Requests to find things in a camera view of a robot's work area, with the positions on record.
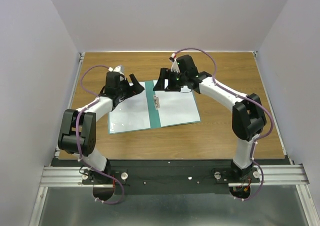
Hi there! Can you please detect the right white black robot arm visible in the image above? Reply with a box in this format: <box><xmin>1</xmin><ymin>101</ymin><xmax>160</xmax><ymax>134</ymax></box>
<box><xmin>153</xmin><ymin>54</ymin><xmax>267</xmax><ymax>182</ymax></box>

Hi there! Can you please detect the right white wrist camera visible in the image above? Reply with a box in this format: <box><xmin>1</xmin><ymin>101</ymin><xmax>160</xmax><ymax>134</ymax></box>
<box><xmin>169</xmin><ymin>53</ymin><xmax>180</xmax><ymax>73</ymax></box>

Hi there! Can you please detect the right table edge rail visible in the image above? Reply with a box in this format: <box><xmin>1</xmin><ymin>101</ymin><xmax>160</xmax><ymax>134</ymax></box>
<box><xmin>252</xmin><ymin>51</ymin><xmax>295</xmax><ymax>165</ymax></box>

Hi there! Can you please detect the table edge rail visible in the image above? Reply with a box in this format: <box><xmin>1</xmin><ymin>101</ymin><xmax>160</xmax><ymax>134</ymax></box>
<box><xmin>252</xmin><ymin>51</ymin><xmax>295</xmax><ymax>165</ymax></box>
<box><xmin>50</xmin><ymin>52</ymin><xmax>80</xmax><ymax>150</ymax></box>

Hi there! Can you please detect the aluminium extrusion rail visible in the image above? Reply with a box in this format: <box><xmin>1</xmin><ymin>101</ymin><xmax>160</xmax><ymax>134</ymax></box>
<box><xmin>39</xmin><ymin>165</ymin><xmax>309</xmax><ymax>187</ymax></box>

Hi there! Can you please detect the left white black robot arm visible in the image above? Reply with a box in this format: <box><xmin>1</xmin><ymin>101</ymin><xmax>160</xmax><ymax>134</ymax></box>
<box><xmin>57</xmin><ymin>70</ymin><xmax>145</xmax><ymax>184</ymax></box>

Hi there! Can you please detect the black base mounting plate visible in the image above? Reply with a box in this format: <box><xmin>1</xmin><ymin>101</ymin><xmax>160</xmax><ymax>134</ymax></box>
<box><xmin>53</xmin><ymin>159</ymin><xmax>290</xmax><ymax>200</ymax></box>

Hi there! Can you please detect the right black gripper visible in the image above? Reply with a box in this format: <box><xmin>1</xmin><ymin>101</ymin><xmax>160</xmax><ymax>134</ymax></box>
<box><xmin>152</xmin><ymin>68</ymin><xmax>187</xmax><ymax>92</ymax></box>

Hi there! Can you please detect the teal paper folder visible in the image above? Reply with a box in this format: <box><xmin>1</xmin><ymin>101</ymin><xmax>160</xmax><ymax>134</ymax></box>
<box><xmin>107</xmin><ymin>80</ymin><xmax>202</xmax><ymax>136</ymax></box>

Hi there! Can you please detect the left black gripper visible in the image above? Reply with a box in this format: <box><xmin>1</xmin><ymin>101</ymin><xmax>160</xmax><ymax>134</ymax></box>
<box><xmin>116</xmin><ymin>74</ymin><xmax>145</xmax><ymax>100</ymax></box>

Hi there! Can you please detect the white paper sheet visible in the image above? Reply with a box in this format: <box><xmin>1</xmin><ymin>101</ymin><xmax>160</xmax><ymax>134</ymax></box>
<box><xmin>108</xmin><ymin>90</ymin><xmax>151</xmax><ymax>134</ymax></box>
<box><xmin>154</xmin><ymin>86</ymin><xmax>201</xmax><ymax>127</ymax></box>

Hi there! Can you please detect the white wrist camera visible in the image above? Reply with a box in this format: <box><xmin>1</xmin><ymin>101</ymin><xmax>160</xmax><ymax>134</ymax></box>
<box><xmin>108</xmin><ymin>65</ymin><xmax>125</xmax><ymax>75</ymax></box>
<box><xmin>169</xmin><ymin>53</ymin><xmax>180</xmax><ymax>73</ymax></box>

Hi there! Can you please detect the metal folder clip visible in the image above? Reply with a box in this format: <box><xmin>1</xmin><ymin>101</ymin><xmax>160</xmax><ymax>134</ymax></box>
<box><xmin>153</xmin><ymin>95</ymin><xmax>160</xmax><ymax>110</ymax></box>

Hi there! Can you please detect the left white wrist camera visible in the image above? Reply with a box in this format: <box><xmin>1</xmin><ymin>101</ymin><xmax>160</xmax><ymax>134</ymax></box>
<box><xmin>108</xmin><ymin>65</ymin><xmax>125</xmax><ymax>75</ymax></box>

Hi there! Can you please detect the left table edge rail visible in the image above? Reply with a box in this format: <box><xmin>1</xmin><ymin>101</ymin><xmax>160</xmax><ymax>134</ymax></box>
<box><xmin>50</xmin><ymin>52</ymin><xmax>80</xmax><ymax>150</ymax></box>

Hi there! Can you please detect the metal sheet front panel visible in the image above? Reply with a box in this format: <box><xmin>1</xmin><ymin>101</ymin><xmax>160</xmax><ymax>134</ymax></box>
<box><xmin>30</xmin><ymin>186</ymin><xmax>320</xmax><ymax>226</ymax></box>

